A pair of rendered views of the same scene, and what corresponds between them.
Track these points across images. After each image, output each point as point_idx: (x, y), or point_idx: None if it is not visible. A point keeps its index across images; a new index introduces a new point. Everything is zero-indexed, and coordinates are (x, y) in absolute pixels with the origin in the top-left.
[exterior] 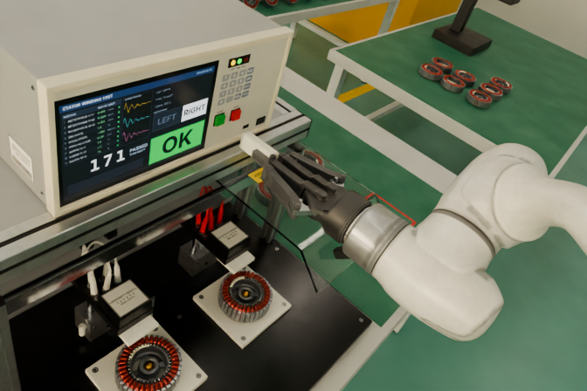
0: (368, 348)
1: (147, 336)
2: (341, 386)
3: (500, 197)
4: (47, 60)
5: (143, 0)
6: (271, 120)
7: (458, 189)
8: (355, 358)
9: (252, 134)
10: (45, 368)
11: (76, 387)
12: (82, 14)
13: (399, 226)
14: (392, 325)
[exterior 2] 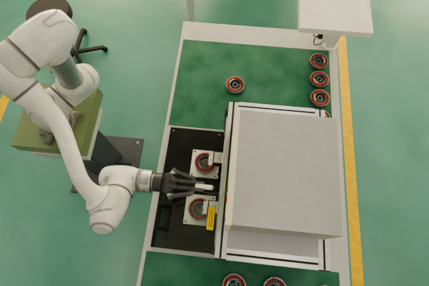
0: (147, 235)
1: (212, 167)
2: (149, 212)
3: (106, 186)
4: (249, 117)
5: (279, 177)
6: (227, 237)
7: (122, 195)
8: (149, 227)
9: (209, 188)
10: None
11: (218, 148)
12: (274, 145)
13: (137, 177)
14: (142, 256)
